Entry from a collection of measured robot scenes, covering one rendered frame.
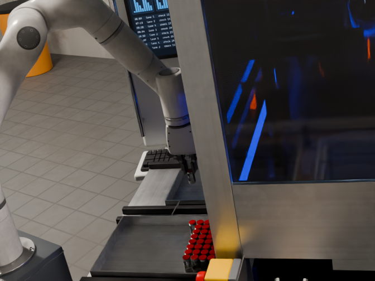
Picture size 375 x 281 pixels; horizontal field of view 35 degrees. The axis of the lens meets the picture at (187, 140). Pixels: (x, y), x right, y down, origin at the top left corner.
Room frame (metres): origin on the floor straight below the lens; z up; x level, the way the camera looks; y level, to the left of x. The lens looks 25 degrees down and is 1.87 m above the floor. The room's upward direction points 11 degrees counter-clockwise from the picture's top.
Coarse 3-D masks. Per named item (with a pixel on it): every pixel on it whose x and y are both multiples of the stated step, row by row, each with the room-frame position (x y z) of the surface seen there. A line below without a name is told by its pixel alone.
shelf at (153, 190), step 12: (168, 168) 1.88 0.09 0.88; (180, 168) 1.86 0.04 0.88; (144, 180) 1.82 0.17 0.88; (156, 180) 1.81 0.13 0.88; (168, 180) 1.79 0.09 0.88; (144, 192) 1.74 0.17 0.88; (156, 192) 1.73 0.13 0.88; (168, 192) 1.71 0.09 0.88; (132, 204) 1.68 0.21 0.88; (144, 204) 1.67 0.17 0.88; (156, 204) 1.65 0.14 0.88; (252, 264) 1.26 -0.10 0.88; (252, 276) 1.22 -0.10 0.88
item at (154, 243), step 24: (144, 216) 1.54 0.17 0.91; (168, 216) 1.51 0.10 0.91; (192, 216) 1.49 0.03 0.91; (120, 240) 1.49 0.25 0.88; (144, 240) 1.46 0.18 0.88; (168, 240) 1.44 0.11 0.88; (96, 264) 1.35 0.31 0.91; (120, 264) 1.37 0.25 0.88; (144, 264) 1.35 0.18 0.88; (168, 264) 1.33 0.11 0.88
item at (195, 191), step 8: (184, 176) 1.79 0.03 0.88; (176, 184) 1.72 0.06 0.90; (184, 184) 1.74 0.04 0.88; (192, 184) 1.73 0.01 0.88; (200, 184) 1.72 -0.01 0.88; (176, 192) 1.70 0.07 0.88; (184, 192) 1.69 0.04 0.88; (192, 192) 1.68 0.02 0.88; (200, 192) 1.67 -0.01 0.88; (168, 200) 1.60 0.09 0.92; (176, 200) 1.59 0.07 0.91; (184, 200) 1.58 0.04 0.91; (192, 200) 1.58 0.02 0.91; (200, 200) 1.57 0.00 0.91
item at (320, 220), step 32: (256, 192) 1.10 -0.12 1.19; (288, 192) 1.08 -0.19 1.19; (320, 192) 1.06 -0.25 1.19; (352, 192) 1.04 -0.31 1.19; (256, 224) 1.10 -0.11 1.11; (288, 224) 1.08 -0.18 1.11; (320, 224) 1.06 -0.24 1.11; (352, 224) 1.04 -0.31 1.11; (256, 256) 1.11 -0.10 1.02; (288, 256) 1.08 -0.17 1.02; (320, 256) 1.06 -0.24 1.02; (352, 256) 1.04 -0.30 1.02
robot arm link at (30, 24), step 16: (16, 16) 1.54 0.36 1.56; (32, 16) 1.53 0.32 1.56; (16, 32) 1.49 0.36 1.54; (32, 32) 1.49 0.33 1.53; (0, 48) 1.51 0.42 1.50; (16, 48) 1.48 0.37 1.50; (32, 48) 1.49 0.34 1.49; (0, 64) 1.52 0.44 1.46; (16, 64) 1.51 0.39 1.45; (32, 64) 1.52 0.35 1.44; (0, 80) 1.52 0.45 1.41; (16, 80) 1.54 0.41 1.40; (0, 96) 1.52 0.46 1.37; (0, 112) 1.53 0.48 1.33; (0, 128) 1.53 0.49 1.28
